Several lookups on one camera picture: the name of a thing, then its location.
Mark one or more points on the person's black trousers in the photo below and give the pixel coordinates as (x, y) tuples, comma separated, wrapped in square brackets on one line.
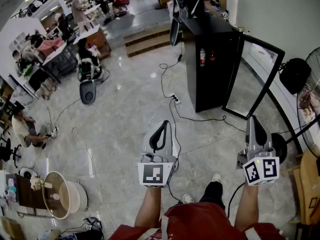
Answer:
[(212, 194)]

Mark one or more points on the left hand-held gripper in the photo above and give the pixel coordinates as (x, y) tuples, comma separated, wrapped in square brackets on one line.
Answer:
[(152, 174)]

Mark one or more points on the person's white shoe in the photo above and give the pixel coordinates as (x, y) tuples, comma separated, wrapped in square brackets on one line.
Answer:
[(188, 199), (216, 177)]

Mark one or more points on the round white basin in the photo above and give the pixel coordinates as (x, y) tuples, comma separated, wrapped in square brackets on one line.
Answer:
[(62, 196)]

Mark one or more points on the white table black frame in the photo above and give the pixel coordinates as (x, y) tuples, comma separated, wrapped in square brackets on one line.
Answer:
[(58, 56)]

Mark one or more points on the person's red shirt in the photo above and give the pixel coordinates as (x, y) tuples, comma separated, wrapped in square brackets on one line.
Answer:
[(200, 221)]

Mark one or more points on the black office chair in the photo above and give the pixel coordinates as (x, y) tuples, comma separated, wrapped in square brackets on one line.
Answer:
[(7, 151)]

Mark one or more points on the round white device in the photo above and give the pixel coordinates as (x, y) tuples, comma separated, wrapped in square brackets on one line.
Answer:
[(26, 172)]

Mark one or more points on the black cabinet fridge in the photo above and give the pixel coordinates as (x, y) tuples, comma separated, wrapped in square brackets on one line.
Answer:
[(210, 89)]

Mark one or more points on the wooden steps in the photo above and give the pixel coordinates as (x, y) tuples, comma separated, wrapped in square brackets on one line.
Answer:
[(147, 42)]

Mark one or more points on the clear bottle red label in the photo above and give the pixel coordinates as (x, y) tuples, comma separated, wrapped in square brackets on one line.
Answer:
[(202, 57)]

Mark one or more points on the grey oval device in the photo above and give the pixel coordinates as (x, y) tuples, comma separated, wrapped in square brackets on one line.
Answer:
[(87, 94)]

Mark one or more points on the black backpack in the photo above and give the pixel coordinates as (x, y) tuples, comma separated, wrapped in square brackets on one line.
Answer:
[(91, 230)]

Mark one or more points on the person's left forearm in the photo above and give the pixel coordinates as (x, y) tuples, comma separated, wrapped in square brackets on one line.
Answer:
[(148, 206)]

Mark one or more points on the dark bottle red label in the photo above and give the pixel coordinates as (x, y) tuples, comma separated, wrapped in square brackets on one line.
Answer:
[(212, 56)]

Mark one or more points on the black framed glass door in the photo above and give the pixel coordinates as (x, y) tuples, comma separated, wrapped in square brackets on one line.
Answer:
[(260, 94)]

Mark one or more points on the brown wooden desk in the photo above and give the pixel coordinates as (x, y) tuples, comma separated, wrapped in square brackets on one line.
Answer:
[(96, 40)]

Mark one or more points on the person's right forearm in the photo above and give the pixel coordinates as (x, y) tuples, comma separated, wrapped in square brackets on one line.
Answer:
[(247, 204)]

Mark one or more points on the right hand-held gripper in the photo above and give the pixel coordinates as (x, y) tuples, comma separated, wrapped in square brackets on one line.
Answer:
[(262, 170)]

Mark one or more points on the pale flower bunch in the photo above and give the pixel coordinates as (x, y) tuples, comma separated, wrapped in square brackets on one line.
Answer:
[(36, 183)]

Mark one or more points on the black oval chair back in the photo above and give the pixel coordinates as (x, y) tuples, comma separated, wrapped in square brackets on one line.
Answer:
[(175, 34)]

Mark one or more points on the white power strip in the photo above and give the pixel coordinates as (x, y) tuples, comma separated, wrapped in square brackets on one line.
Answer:
[(175, 99), (54, 132)]

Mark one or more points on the dark brown low table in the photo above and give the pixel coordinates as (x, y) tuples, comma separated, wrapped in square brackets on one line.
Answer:
[(25, 194)]

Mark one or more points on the black standing fan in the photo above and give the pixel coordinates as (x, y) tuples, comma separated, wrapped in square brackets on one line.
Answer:
[(312, 66)]

